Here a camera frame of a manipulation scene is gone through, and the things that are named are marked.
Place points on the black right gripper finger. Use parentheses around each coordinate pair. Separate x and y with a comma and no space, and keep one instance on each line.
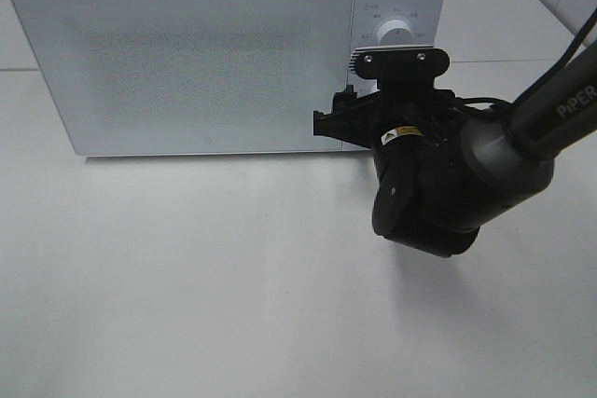
(399,63)
(349,120)

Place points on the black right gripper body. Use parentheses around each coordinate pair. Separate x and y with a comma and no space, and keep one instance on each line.
(411,118)

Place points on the white microwave door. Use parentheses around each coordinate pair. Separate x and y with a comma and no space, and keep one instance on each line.
(184,77)

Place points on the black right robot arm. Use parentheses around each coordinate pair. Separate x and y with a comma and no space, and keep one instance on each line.
(447,165)

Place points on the upper white power knob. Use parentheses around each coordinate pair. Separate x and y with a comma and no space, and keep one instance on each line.
(394,32)

